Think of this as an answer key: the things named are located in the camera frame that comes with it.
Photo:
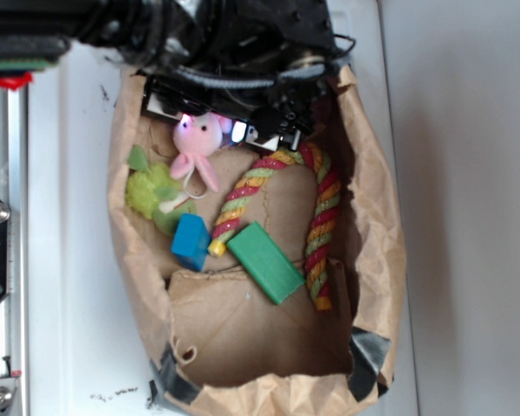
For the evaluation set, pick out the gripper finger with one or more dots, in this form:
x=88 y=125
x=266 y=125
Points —
x=284 y=117
x=161 y=103

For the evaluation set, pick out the brown paper bag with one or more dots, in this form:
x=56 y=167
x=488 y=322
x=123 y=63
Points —
x=216 y=343

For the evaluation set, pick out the aluminium frame rail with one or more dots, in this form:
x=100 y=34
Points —
x=13 y=256

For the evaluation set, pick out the green plush toy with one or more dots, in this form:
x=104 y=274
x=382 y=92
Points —
x=155 y=194

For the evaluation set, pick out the multicolour twisted rope toy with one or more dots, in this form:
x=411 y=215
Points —
x=312 y=156

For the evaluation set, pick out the pink plush bunny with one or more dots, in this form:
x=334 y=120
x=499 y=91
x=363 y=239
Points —
x=197 y=138

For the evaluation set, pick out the green rectangular block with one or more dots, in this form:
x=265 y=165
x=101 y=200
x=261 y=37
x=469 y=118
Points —
x=266 y=263

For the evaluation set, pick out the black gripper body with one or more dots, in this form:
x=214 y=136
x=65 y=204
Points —
x=246 y=45

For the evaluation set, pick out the blue wooden block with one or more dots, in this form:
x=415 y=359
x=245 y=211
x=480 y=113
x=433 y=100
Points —
x=191 y=241

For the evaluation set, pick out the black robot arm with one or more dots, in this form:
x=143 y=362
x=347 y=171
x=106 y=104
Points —
x=34 y=35

